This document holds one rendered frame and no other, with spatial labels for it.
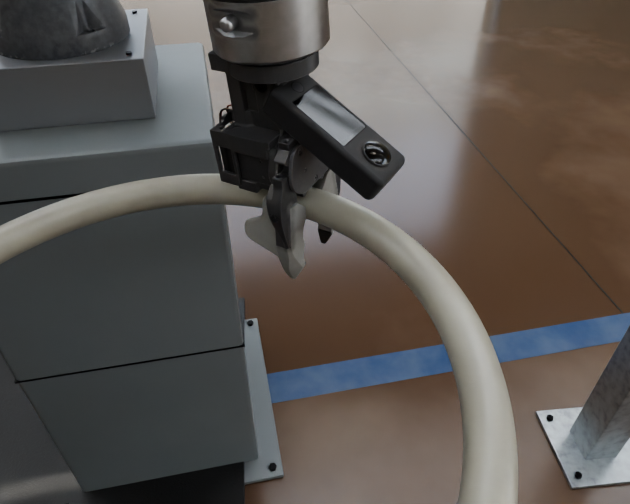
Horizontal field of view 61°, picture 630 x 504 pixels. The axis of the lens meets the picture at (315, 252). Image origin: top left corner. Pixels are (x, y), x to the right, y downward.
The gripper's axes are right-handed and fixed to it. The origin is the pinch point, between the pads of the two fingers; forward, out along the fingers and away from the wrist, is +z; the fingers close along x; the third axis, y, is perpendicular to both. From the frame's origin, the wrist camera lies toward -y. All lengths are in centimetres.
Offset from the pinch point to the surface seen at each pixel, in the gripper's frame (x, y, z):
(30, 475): 21, 71, 79
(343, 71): -229, 125, 89
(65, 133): -4.6, 42.5, -1.9
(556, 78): -282, 17, 98
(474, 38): -322, 77, 96
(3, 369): 5, 103, 78
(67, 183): 0.3, 38.5, 2.2
